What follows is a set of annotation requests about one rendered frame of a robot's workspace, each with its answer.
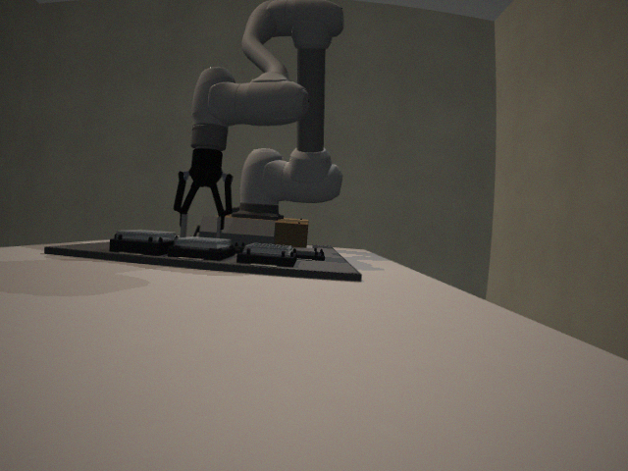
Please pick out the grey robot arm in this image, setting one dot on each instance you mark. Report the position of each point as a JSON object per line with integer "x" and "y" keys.
{"x": 273, "y": 100}

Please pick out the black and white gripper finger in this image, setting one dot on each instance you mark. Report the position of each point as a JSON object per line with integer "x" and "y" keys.
{"x": 227, "y": 178}
{"x": 183, "y": 176}

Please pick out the white button panel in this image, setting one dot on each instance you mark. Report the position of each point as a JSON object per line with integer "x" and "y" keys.
{"x": 239, "y": 230}

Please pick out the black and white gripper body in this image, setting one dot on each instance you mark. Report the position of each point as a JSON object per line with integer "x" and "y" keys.
{"x": 205, "y": 161}

